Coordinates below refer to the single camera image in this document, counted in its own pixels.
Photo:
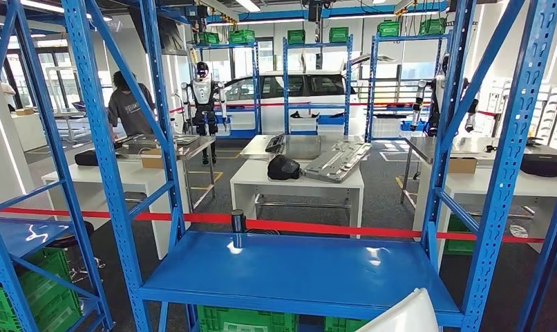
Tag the white car body panel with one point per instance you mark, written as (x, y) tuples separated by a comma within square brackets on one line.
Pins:
[(406, 316)]

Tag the black plastic tray part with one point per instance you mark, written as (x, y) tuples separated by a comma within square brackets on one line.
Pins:
[(275, 143)]

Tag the black car trim part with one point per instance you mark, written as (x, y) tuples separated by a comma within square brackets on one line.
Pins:
[(299, 115)]

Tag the blue metal shelf rack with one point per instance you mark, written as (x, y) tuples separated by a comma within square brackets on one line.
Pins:
[(13, 233), (283, 270), (411, 38), (284, 91), (258, 91), (542, 284)]

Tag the white panel desk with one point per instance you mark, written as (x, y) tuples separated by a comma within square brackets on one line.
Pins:
[(480, 185), (29, 133), (255, 178), (136, 178)]

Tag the white car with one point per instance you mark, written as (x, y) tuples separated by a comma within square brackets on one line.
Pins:
[(271, 119)]

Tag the white plastic bin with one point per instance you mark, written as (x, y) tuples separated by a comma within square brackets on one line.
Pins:
[(243, 123), (303, 124), (384, 128)]

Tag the grey stamped metal panel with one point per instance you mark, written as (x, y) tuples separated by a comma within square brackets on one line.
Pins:
[(335, 162), (187, 139)]

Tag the red barrier belt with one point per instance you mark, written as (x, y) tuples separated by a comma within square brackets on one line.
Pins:
[(271, 105), (329, 227)]

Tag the white bin blue lid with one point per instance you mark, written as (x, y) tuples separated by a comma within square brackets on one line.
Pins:
[(331, 120)]

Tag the silver black humanoid robot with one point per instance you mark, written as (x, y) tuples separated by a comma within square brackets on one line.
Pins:
[(204, 91), (417, 105)]

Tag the green plastic crate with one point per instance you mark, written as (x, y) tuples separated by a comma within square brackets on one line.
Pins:
[(388, 28), (54, 316), (457, 247), (246, 321), (45, 259), (296, 36), (242, 36), (209, 38), (345, 325), (432, 26), (339, 35)]

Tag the person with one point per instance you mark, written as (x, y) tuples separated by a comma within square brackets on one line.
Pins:
[(127, 110)]

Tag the black hanging monitor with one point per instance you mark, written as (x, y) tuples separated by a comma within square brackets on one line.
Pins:
[(175, 36)]

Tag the black zipped case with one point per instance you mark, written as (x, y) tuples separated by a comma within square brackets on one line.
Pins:
[(544, 165), (86, 158)]

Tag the small black device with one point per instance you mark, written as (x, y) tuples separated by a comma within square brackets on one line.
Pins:
[(490, 148)]

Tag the black ribbed round stool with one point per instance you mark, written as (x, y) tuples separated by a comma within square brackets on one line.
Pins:
[(72, 240)]

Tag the small brown cardboard box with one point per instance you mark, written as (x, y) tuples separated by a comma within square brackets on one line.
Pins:
[(24, 112)]

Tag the white metal railing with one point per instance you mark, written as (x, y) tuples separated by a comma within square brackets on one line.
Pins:
[(548, 119)]

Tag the black belt stanchion post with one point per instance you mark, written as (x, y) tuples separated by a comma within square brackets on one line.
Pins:
[(238, 222)]

